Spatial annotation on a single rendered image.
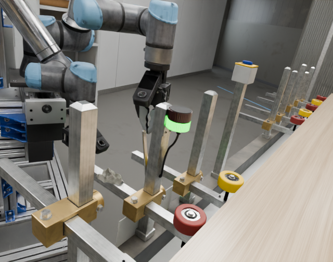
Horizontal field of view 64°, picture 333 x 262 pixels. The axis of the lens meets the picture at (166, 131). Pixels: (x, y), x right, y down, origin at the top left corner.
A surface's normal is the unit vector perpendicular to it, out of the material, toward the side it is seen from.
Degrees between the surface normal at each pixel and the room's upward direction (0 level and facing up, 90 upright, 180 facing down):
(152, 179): 90
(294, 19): 90
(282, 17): 90
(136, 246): 0
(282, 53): 90
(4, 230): 0
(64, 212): 0
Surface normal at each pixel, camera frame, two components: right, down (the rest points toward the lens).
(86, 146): 0.79, 0.35
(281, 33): -0.87, 0.07
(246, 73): -0.59, 0.23
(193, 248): 0.15, -0.91
